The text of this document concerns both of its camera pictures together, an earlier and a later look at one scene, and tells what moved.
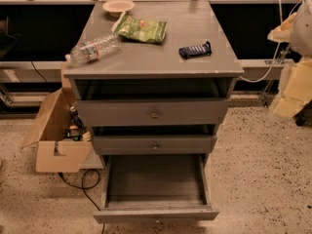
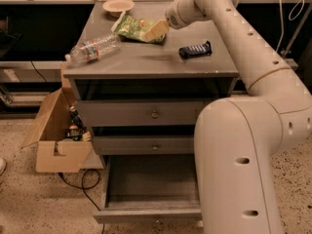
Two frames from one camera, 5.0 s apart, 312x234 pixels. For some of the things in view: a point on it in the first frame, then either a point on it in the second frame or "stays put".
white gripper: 302,33 -> 172,17
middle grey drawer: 154,144 stays put
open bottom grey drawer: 154,187 stays put
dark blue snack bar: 187,52 stays put
